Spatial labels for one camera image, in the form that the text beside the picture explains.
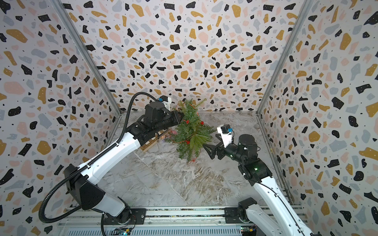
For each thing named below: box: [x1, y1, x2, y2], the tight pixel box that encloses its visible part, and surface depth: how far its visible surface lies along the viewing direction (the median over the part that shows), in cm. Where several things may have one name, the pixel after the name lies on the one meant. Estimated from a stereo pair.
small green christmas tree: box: [164, 98, 217, 163], surface depth 78 cm
